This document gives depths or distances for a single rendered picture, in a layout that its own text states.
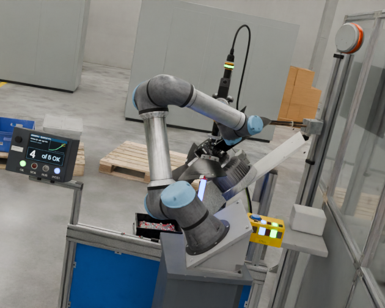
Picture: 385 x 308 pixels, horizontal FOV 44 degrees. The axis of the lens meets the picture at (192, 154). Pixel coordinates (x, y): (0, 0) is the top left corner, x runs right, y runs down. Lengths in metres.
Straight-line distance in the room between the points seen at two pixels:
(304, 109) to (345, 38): 7.95
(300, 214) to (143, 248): 0.89
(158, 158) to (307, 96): 8.87
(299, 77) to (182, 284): 8.95
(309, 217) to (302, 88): 8.00
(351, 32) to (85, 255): 1.74
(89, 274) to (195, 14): 6.04
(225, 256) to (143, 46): 6.36
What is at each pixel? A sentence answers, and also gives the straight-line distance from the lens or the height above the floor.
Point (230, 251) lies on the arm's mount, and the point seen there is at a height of 1.09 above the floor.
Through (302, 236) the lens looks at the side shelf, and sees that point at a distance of 2.57.
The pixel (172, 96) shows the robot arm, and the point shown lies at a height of 1.55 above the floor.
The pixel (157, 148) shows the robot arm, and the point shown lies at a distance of 1.79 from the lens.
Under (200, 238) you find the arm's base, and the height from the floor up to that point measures 1.10.
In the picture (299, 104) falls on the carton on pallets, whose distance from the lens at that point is 10.55.
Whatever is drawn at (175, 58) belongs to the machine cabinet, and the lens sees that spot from 7.85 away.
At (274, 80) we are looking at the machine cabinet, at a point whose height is 1.08.
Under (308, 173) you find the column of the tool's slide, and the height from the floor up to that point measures 1.11.
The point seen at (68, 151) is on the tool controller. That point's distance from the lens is 2.05.
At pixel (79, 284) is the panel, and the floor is 0.56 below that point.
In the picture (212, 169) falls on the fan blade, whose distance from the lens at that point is 2.20.
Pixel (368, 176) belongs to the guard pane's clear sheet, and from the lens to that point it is 2.28.
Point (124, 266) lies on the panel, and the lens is 2.23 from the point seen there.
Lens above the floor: 1.83
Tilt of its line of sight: 16 degrees down
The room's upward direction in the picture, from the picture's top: 11 degrees clockwise
